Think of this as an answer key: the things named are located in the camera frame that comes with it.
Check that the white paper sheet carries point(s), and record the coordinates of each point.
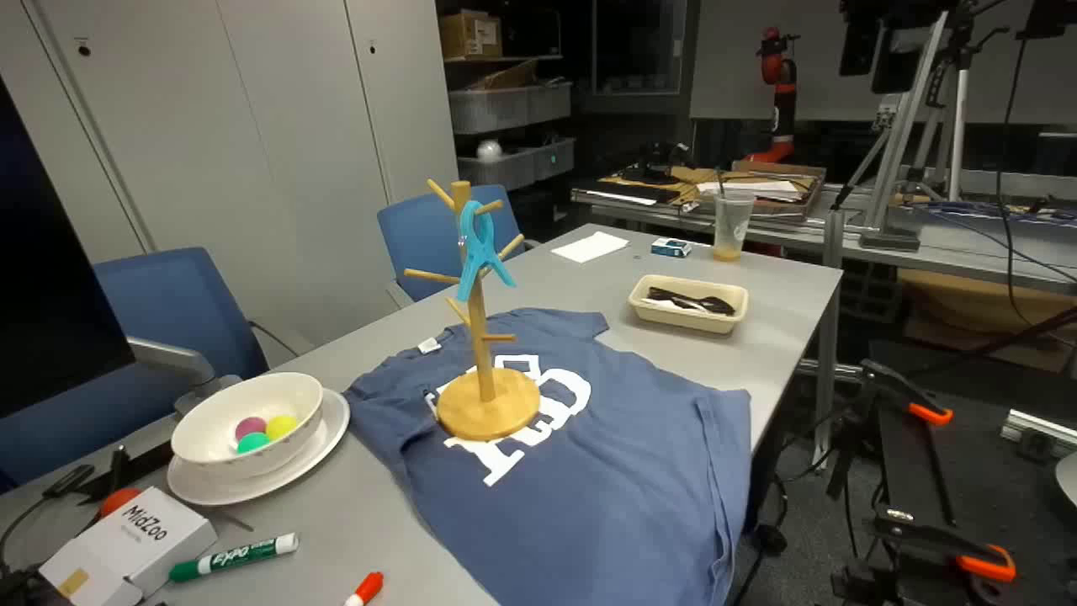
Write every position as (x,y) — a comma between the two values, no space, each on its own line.
(590,246)

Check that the wooden mug tree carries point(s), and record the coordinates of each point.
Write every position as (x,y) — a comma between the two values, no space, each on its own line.
(487,357)

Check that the blue office chair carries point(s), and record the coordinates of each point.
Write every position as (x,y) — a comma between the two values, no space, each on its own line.
(422,237)
(179,303)

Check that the small blue box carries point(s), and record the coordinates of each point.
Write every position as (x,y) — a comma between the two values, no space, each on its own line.
(667,246)

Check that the beige plastic tray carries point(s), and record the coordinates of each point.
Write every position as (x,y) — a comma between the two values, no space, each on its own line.
(687,322)

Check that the black plastic cutlery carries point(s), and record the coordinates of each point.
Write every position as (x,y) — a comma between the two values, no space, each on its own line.
(691,301)

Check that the blue printed t-shirt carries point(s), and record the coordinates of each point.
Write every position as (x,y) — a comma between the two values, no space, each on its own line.
(627,482)

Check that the yellow ball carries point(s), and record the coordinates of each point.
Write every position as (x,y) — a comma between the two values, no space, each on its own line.
(282,427)

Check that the pink ball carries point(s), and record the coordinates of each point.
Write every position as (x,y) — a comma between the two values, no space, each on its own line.
(251,427)

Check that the green ball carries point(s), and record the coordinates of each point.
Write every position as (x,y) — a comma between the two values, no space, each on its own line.
(251,441)

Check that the red and black figure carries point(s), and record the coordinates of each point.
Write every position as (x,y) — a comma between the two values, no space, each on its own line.
(780,78)

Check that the red whiteboard marker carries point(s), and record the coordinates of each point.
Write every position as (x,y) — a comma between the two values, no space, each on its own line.
(365,588)

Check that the white bowl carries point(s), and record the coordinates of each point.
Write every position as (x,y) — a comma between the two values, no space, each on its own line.
(219,427)

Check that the green whiteboard marker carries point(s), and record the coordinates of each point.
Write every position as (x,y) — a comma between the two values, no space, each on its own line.
(231,556)

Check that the white cardboard box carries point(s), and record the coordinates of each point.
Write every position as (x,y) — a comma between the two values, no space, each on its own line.
(130,542)

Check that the black monitor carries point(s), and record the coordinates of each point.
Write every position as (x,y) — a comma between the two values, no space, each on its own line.
(44,281)

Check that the aluminium frame stand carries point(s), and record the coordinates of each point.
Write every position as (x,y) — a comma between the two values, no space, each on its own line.
(902,136)

